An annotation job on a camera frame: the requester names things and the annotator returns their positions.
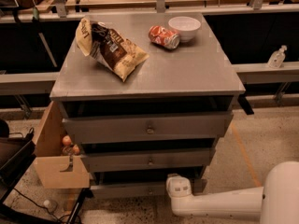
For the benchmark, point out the grey bottom drawer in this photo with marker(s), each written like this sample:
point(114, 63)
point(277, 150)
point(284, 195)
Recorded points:
point(129, 189)

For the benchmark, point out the clear sanitizer bottle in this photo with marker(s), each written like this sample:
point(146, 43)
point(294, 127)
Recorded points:
point(277, 58)

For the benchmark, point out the wooden side box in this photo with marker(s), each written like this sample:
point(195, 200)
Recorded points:
point(54, 169)

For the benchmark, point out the grey drawer cabinet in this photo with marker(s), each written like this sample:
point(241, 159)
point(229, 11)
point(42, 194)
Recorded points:
point(194, 78)

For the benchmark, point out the red apple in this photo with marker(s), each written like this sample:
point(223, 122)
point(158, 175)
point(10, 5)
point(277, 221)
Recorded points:
point(76, 150)
point(67, 141)

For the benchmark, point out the grey top drawer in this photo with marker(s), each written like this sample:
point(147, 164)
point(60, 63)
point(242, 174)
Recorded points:
point(135, 128)

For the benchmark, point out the orange soda can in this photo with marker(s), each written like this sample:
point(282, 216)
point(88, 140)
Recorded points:
point(166, 38)

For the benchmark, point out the white bowl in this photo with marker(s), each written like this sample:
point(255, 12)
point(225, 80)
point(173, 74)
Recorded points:
point(186, 27)

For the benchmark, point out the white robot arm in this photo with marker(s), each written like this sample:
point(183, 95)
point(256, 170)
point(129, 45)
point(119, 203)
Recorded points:
point(276, 202)

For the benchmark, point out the grey drawer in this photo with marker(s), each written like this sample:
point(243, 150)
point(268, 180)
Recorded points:
point(135, 128)
point(146, 160)
point(129, 189)

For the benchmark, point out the grey middle drawer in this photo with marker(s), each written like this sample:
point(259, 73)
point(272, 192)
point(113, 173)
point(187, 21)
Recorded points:
point(146, 160)

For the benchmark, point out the yellow brown chip bag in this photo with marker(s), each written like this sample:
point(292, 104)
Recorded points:
point(107, 46)

